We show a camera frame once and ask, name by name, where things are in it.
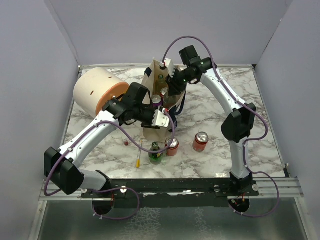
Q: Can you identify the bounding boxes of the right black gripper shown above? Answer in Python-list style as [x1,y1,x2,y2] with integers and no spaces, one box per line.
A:
[165,67,196,96]

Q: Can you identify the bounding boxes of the red cola can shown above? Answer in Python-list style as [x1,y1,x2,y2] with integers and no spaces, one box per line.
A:
[160,87,168,99]

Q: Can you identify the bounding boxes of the clear glass bottle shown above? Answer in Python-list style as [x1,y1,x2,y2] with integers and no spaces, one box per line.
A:
[163,92,178,109]
[154,74,168,95]

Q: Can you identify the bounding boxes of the purple soda can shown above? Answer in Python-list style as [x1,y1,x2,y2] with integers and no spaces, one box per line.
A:
[151,94,163,108]

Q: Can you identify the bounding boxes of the cream canvas tote bag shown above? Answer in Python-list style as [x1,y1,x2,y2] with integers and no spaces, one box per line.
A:
[140,59,186,143]

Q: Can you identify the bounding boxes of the green glass bottle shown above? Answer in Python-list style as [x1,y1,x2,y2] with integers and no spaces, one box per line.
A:
[148,141,166,165]

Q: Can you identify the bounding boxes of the red soda can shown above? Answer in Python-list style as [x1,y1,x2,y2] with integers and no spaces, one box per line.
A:
[192,131,209,152]
[166,137,179,157]

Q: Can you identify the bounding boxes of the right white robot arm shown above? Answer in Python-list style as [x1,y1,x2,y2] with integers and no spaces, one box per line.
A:
[160,45,256,196]

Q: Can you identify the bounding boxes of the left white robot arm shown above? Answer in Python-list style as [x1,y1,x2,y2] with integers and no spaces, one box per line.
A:
[44,82,164,198]

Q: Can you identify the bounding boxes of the red soda can front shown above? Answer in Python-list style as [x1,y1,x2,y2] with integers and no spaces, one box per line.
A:
[166,137,179,157]

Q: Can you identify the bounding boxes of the yellow white marker pen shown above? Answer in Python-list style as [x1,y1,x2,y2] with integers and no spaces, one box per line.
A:
[135,139,143,168]

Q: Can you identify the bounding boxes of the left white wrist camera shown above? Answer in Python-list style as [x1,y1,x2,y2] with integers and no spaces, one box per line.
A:
[151,106,170,128]

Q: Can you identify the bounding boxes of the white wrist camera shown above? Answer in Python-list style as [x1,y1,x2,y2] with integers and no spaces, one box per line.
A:
[159,58,176,78]
[151,106,170,128]

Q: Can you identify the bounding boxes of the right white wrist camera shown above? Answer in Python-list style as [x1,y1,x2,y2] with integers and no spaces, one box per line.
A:
[159,58,176,78]

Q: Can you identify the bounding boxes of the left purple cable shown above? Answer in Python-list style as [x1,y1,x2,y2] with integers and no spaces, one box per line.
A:
[43,107,177,221]

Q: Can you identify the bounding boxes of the purple cable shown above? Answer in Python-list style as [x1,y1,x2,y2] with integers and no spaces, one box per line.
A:
[160,36,281,218]
[43,107,177,221]

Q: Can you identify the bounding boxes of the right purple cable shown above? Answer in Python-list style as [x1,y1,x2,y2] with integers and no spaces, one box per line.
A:
[160,36,281,218]

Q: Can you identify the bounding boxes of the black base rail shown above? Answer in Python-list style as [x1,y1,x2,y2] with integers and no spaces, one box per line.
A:
[81,175,259,209]

